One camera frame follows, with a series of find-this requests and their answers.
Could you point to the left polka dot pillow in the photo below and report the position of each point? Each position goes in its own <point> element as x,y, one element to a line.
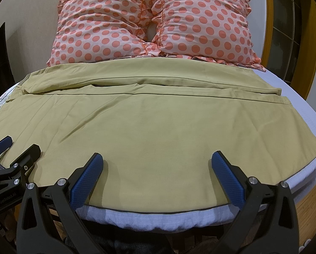
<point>100,30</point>

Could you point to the right polka dot pillow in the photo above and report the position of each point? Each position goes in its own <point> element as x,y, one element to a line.
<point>209,30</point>

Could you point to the polka dot pillow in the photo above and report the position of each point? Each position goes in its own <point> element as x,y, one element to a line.
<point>209,30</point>
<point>100,30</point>

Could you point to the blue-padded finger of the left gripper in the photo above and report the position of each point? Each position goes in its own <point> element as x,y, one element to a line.
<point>5,144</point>

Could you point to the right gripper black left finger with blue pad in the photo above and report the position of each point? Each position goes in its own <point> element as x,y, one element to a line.
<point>48,222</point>

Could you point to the white bed sheet mattress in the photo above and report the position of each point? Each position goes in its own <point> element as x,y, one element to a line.
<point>292,126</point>

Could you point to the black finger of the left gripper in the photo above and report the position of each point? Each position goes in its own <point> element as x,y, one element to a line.
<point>26,161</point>

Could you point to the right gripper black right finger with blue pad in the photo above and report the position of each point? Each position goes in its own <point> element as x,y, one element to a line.
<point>278,230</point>

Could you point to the khaki olive pants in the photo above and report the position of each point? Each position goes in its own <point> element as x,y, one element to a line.
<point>152,134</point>

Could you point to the wooden door frame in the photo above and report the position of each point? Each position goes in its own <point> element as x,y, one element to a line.
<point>289,49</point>

